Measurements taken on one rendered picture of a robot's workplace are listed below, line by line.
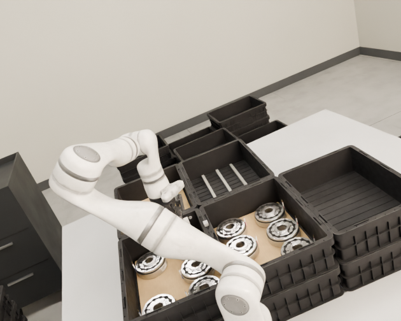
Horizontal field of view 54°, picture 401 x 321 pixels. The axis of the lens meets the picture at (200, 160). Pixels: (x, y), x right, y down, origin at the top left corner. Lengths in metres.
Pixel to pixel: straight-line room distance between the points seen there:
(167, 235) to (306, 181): 0.78
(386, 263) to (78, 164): 0.90
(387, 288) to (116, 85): 3.62
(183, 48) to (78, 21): 1.11
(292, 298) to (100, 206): 0.63
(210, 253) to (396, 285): 0.64
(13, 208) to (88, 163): 1.75
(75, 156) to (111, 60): 3.57
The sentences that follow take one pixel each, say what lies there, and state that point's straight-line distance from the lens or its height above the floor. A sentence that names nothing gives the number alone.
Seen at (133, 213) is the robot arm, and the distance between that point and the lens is 0.83.
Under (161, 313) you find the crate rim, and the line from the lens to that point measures 1.09.
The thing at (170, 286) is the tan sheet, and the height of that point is 0.83.
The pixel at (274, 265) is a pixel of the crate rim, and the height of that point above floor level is 0.92.
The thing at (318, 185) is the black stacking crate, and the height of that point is 0.83.
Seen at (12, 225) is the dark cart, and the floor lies 0.66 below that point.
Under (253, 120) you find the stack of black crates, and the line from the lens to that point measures 3.04.
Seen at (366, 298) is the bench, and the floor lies 0.70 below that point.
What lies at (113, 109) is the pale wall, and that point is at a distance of 4.47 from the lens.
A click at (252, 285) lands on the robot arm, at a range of 0.84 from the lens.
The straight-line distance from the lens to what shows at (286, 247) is 1.23.
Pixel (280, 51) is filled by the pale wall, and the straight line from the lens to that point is 4.97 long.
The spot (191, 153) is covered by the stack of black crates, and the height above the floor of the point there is 0.51.
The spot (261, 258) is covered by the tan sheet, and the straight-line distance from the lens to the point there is 1.26.
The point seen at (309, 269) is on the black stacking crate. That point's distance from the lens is 1.17.
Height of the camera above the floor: 1.67
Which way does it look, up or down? 26 degrees down
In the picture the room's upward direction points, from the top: 20 degrees counter-clockwise
